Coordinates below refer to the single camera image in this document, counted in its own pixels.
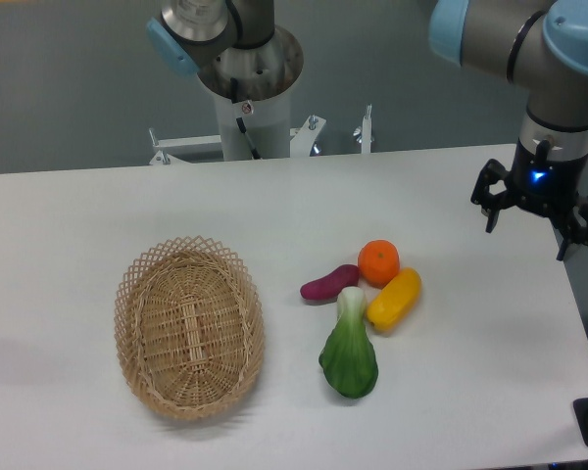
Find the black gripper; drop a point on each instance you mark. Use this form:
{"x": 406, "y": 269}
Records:
{"x": 538, "y": 184}

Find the orange tangerine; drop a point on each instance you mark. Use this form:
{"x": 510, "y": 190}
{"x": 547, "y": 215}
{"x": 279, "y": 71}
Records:
{"x": 379, "y": 262}

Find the green bok choy vegetable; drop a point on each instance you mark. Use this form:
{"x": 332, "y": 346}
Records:
{"x": 348, "y": 359}

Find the oval wicker basket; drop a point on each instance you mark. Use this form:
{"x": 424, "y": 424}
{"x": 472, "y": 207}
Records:
{"x": 189, "y": 328}

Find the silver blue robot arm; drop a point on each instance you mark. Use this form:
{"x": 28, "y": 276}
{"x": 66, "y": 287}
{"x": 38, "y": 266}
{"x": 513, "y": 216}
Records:
{"x": 539, "y": 45}

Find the white metal mounting frame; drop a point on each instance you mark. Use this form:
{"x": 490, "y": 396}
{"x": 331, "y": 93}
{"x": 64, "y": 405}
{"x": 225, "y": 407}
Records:
{"x": 242, "y": 142}

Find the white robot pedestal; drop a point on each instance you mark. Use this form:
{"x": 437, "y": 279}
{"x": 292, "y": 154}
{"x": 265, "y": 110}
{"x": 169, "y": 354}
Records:
{"x": 257, "y": 82}

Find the yellow mango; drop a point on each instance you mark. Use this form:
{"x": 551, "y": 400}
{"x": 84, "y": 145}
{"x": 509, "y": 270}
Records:
{"x": 395, "y": 301}

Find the purple sweet potato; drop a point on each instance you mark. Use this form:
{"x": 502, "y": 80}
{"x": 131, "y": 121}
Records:
{"x": 330, "y": 285}

